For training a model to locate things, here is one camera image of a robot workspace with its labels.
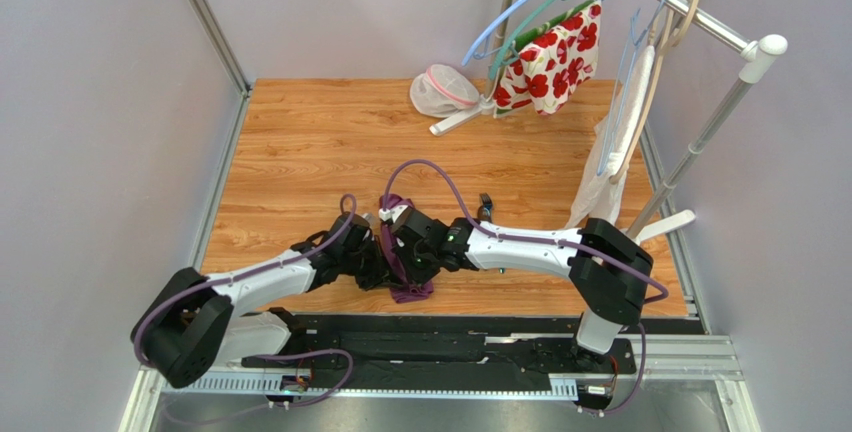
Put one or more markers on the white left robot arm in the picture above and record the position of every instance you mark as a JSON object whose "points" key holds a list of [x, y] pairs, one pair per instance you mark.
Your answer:
{"points": [[200, 321]]}

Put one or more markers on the purple cloth napkin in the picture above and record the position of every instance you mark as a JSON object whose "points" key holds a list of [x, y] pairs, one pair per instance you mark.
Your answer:
{"points": [[401, 290]]}

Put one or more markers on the metal clothes rack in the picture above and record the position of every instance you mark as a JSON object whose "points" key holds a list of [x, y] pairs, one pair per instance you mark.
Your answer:
{"points": [[746, 191]]}

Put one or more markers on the white towel on hanger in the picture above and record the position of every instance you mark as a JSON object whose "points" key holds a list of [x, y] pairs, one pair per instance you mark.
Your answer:
{"points": [[601, 188]]}

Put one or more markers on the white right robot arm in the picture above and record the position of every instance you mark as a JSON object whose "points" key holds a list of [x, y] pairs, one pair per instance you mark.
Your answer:
{"points": [[610, 271]]}

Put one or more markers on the white mesh laundry bag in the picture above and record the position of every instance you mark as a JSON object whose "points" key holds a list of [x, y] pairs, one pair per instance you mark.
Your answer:
{"points": [[441, 91]]}

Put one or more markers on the blue thin wire hanger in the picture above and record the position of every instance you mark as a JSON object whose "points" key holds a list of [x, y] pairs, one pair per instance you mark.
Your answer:
{"points": [[626, 72]]}

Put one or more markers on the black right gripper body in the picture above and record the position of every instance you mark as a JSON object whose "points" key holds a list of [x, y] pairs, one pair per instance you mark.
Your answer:
{"points": [[400, 252]]}

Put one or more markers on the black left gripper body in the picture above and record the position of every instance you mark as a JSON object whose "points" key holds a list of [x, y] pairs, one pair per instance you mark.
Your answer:
{"points": [[365, 264]]}

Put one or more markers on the red poppy floral cloth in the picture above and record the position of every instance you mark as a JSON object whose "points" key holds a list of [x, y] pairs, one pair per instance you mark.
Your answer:
{"points": [[547, 71]]}

